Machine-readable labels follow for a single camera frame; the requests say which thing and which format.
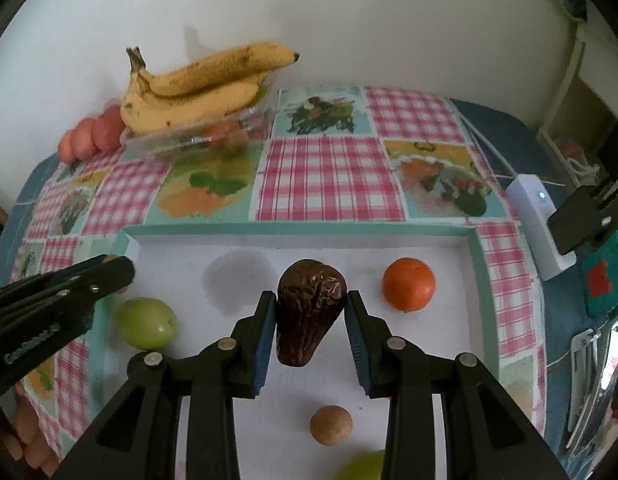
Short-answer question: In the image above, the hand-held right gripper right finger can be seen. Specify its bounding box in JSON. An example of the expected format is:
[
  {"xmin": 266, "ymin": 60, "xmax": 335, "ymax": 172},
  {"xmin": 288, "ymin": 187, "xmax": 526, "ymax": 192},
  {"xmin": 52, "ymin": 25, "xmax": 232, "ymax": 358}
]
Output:
[{"xmin": 344, "ymin": 290, "xmax": 570, "ymax": 480}]

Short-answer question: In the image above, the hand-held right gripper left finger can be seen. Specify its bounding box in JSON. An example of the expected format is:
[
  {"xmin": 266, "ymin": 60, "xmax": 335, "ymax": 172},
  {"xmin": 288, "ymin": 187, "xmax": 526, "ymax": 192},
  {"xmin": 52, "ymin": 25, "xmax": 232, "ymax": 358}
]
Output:
[{"xmin": 51, "ymin": 290, "xmax": 277, "ymax": 480}]

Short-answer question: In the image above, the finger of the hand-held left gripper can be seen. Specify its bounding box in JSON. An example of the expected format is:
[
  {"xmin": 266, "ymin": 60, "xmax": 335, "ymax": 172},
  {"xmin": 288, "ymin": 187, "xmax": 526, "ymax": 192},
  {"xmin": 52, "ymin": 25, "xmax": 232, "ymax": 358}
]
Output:
[
  {"xmin": 0, "ymin": 256, "xmax": 107, "ymax": 308},
  {"xmin": 0, "ymin": 258, "xmax": 136, "ymax": 333}
]

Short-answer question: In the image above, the wrinkled dark brown fruit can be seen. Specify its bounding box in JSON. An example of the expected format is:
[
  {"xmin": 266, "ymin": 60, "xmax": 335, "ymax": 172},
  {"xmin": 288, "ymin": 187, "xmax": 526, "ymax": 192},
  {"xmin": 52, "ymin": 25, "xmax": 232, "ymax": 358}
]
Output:
[{"xmin": 276, "ymin": 259, "xmax": 349, "ymax": 368}]

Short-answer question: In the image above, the round green fruit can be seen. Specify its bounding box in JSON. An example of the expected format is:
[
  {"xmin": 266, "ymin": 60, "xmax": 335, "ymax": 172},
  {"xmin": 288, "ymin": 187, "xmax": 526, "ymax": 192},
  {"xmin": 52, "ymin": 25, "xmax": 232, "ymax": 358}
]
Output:
[{"xmin": 114, "ymin": 297, "xmax": 179, "ymax": 351}]

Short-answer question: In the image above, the white tray with teal rim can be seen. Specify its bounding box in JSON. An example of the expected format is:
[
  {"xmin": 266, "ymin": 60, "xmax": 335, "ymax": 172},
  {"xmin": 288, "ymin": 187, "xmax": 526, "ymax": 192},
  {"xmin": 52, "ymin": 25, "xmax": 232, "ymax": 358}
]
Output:
[{"xmin": 104, "ymin": 222, "xmax": 502, "ymax": 480}]

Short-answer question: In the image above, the orange tangerine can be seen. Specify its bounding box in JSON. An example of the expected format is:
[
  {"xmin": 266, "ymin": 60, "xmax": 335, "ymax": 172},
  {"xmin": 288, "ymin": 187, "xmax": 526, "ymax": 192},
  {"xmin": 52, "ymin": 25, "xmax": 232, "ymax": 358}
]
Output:
[{"xmin": 382, "ymin": 257, "xmax": 436, "ymax": 312}]

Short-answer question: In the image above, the elongated green fruit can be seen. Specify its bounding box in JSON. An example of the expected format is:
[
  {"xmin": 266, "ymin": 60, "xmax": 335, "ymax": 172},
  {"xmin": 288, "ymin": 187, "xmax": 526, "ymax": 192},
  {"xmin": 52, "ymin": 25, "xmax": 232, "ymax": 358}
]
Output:
[{"xmin": 335, "ymin": 450, "xmax": 387, "ymax": 480}]

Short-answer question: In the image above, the person's left hand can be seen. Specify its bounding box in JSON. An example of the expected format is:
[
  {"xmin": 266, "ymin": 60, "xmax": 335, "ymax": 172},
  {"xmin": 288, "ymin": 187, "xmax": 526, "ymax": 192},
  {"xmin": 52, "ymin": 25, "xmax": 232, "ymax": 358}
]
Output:
[{"xmin": 1, "ymin": 400, "xmax": 60, "ymax": 478}]

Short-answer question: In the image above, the red apple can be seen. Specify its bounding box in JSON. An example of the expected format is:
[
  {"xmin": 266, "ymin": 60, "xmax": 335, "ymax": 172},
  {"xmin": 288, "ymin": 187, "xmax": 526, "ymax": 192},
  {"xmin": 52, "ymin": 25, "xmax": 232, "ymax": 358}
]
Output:
[
  {"xmin": 91, "ymin": 106, "xmax": 126, "ymax": 153},
  {"xmin": 73, "ymin": 117, "xmax": 97, "ymax": 158},
  {"xmin": 58, "ymin": 131, "xmax": 78, "ymax": 162}
]

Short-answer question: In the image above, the clear plastic container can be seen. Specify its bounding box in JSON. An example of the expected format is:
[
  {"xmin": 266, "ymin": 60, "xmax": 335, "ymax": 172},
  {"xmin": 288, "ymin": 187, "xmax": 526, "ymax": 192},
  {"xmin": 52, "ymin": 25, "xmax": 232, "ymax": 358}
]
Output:
[{"xmin": 121, "ymin": 95, "xmax": 275, "ymax": 161}]

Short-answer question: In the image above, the small orange fruit in container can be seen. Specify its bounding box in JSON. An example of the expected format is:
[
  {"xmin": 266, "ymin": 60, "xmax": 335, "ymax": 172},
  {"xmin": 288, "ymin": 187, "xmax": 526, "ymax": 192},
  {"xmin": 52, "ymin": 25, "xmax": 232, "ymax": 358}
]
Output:
[{"xmin": 204, "ymin": 121, "xmax": 245, "ymax": 147}]

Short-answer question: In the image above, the yellow banana bunch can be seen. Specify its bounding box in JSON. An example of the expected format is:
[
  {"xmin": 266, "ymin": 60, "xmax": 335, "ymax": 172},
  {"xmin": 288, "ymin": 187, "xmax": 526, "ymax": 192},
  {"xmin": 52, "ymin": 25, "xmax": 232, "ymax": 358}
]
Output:
[{"xmin": 120, "ymin": 42, "xmax": 301, "ymax": 136}]

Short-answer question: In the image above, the white power strip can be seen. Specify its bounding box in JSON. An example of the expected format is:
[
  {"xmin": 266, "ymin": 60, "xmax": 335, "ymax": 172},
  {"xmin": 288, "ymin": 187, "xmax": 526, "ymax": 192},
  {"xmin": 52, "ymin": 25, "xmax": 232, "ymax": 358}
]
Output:
[{"xmin": 504, "ymin": 174, "xmax": 577, "ymax": 282}]

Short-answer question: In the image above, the white phone stand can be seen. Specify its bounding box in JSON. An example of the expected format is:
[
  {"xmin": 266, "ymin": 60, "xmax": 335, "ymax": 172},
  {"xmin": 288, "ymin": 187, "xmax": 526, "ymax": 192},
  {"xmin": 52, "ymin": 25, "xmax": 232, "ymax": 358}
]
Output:
[{"xmin": 564, "ymin": 327, "xmax": 597, "ymax": 453}]

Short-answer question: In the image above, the black smartphone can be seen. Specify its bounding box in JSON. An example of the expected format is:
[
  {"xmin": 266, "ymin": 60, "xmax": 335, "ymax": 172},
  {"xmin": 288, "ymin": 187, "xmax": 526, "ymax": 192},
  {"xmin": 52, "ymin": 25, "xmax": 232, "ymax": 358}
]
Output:
[{"xmin": 586, "ymin": 310, "xmax": 618, "ymax": 453}]

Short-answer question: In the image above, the black charger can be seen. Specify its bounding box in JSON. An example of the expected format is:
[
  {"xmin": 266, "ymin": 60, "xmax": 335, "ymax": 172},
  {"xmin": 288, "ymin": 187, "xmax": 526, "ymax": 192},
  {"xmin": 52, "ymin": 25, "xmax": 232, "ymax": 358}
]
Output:
[{"xmin": 546, "ymin": 170, "xmax": 618, "ymax": 256}]

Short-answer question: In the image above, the teal box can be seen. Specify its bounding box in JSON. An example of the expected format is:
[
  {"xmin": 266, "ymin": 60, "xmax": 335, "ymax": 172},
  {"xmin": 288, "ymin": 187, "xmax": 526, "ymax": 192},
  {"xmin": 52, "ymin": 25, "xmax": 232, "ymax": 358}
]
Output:
[{"xmin": 582, "ymin": 230, "xmax": 618, "ymax": 317}]

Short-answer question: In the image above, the white power cable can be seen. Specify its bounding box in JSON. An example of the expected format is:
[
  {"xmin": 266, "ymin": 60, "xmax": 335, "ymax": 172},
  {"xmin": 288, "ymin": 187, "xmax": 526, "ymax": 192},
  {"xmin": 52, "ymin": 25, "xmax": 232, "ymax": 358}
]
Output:
[{"xmin": 456, "ymin": 112, "xmax": 570, "ymax": 188}]

